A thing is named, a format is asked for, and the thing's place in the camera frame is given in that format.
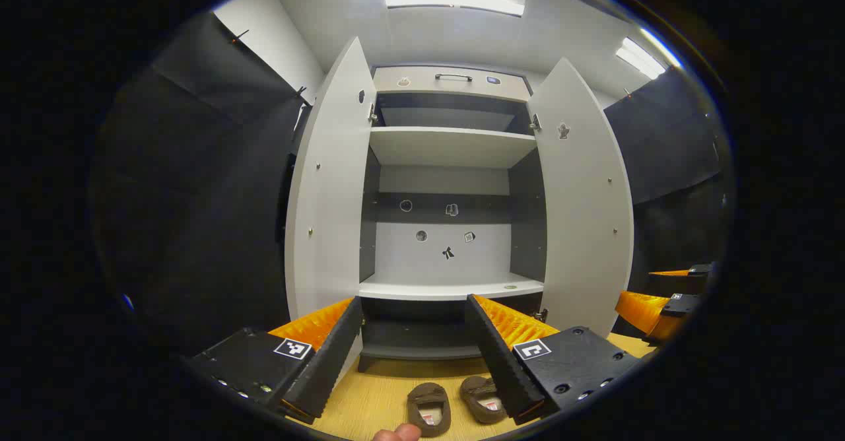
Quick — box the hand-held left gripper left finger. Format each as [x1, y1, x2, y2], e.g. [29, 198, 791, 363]
[182, 296, 365, 426]

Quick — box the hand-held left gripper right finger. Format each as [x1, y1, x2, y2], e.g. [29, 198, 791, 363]
[465, 294, 642, 426]

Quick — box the brown fuzzy shoe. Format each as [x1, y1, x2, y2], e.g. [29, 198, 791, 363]
[406, 382, 452, 438]
[460, 375, 508, 424]

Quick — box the white cabinet door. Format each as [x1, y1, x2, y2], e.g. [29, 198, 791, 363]
[528, 57, 634, 340]
[285, 37, 378, 337]

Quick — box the white and grey shoe cabinet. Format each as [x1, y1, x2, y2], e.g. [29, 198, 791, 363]
[357, 65, 550, 373]

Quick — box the black backdrop cloth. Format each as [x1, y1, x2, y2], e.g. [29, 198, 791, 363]
[92, 12, 312, 357]
[604, 68, 728, 336]

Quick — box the small ceiling light panel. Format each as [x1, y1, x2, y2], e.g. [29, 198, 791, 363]
[616, 28, 669, 80]

